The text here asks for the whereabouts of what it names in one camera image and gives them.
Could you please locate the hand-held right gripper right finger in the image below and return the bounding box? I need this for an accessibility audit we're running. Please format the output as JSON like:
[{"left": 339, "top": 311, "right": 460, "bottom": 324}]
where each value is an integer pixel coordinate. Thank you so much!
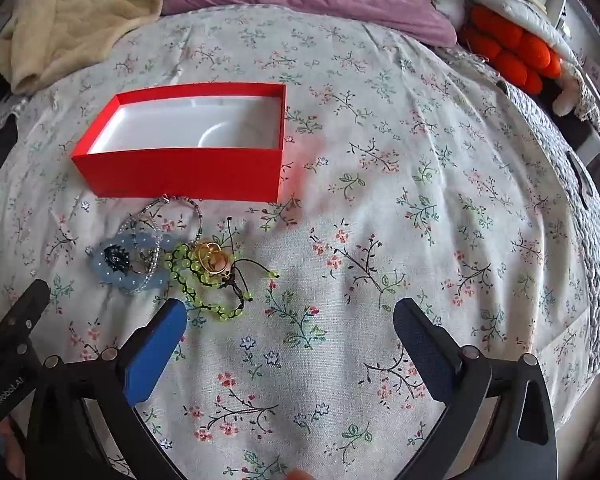
[{"left": 392, "top": 297, "right": 558, "bottom": 480}]

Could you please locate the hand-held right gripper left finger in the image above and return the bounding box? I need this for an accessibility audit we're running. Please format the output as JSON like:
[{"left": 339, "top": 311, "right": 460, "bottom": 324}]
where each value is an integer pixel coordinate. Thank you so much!
[{"left": 25, "top": 297, "right": 188, "bottom": 480}]

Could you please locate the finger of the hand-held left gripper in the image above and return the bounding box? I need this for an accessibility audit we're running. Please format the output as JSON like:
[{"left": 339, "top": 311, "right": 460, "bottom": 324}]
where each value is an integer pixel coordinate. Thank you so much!
[{"left": 0, "top": 279, "right": 52, "bottom": 361}]

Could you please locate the light blue bead bracelet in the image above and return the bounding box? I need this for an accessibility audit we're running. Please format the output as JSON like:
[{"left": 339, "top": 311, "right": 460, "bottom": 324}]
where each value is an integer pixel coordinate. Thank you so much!
[{"left": 92, "top": 231, "right": 174, "bottom": 295}]

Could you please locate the clear small bead bracelet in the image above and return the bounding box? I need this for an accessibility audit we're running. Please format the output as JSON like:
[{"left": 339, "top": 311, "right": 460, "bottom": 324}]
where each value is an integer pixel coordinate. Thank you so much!
[{"left": 119, "top": 207, "right": 165, "bottom": 292}]

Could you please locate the black sparkly brooch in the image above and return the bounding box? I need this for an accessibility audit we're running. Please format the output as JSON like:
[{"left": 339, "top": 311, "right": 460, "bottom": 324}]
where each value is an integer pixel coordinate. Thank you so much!
[{"left": 100, "top": 245, "right": 132, "bottom": 274}]

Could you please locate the green bead cord bracelet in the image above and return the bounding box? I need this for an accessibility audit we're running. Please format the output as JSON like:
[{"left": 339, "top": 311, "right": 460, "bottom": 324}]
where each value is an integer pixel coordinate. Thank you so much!
[{"left": 164, "top": 241, "right": 281, "bottom": 322}]

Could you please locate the gold rings cluster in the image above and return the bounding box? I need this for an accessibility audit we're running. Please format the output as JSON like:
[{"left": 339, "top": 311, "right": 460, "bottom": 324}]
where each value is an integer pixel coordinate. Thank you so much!
[{"left": 190, "top": 241, "right": 232, "bottom": 277}]

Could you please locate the teal seed bead bracelet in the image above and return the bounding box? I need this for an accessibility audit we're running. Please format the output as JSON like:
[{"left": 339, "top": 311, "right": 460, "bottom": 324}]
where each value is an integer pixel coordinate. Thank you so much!
[{"left": 145, "top": 195, "right": 204, "bottom": 242}]

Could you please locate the red cardboard box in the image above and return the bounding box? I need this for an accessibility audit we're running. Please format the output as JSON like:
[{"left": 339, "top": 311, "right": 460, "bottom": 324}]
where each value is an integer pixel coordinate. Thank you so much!
[{"left": 71, "top": 82, "right": 287, "bottom": 204}]

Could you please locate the floral bedsheet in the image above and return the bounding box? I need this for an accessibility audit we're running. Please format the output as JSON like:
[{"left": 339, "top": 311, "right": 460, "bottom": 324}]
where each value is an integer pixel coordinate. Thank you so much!
[{"left": 0, "top": 7, "right": 600, "bottom": 480}]

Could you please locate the grey quilted bedspread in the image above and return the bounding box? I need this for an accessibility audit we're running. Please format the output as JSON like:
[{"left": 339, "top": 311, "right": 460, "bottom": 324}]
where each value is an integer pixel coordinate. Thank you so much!
[{"left": 450, "top": 45, "right": 600, "bottom": 376}]

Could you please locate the cream quilted blanket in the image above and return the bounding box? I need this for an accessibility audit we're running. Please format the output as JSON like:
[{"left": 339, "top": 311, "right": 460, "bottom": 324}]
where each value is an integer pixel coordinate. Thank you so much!
[{"left": 0, "top": 0, "right": 191, "bottom": 96}]

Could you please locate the orange plush toy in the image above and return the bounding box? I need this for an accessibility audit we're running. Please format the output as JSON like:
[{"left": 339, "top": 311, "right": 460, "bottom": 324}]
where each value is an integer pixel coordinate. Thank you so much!
[{"left": 461, "top": 4, "right": 563, "bottom": 95}]

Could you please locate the white quilted cushion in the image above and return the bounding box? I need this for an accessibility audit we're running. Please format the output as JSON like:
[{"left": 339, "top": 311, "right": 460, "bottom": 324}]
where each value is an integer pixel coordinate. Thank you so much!
[{"left": 460, "top": 0, "right": 583, "bottom": 71}]

